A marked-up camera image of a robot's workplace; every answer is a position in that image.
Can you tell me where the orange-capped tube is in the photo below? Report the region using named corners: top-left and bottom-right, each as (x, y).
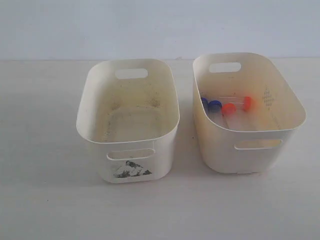
top-left (221, 103), bottom-right (242, 131)
top-left (219, 96), bottom-right (253, 112)

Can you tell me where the blue-capped tube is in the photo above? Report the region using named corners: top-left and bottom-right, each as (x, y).
top-left (200, 97), bottom-right (209, 113)
top-left (208, 100), bottom-right (225, 126)

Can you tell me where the white plastic bin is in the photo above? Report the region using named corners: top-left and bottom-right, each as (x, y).
top-left (192, 52), bottom-right (306, 174)
top-left (76, 58), bottom-right (180, 184)

